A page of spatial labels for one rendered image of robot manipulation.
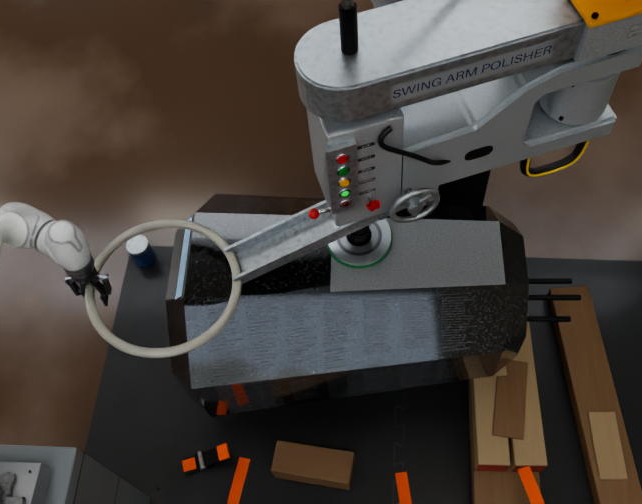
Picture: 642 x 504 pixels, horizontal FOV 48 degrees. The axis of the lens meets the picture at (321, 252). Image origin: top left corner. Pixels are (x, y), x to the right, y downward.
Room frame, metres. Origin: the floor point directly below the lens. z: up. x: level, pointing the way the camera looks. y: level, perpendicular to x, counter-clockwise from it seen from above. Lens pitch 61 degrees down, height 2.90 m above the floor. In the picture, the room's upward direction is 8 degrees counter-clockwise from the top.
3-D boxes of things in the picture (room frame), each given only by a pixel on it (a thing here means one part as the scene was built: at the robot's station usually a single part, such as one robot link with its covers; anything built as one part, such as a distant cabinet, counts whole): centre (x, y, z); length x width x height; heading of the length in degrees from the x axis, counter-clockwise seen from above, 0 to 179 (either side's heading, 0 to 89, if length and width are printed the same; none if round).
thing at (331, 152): (1.07, -0.08, 1.35); 0.08 x 0.03 x 0.28; 100
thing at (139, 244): (1.72, 0.81, 0.08); 0.10 x 0.10 x 0.13
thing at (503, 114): (1.25, -0.52, 1.28); 0.74 x 0.23 x 0.49; 100
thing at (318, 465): (0.66, 0.15, 0.07); 0.30 x 0.12 x 0.12; 73
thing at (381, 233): (1.20, -0.13, 0.82); 0.21 x 0.21 x 0.01
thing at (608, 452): (0.57, -0.96, 0.10); 0.25 x 0.10 x 0.01; 172
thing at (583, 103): (1.31, -0.78, 1.32); 0.19 x 0.19 x 0.20
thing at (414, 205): (1.10, -0.27, 1.18); 0.15 x 0.10 x 0.15; 100
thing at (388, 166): (1.21, -0.21, 1.30); 0.36 x 0.22 x 0.45; 100
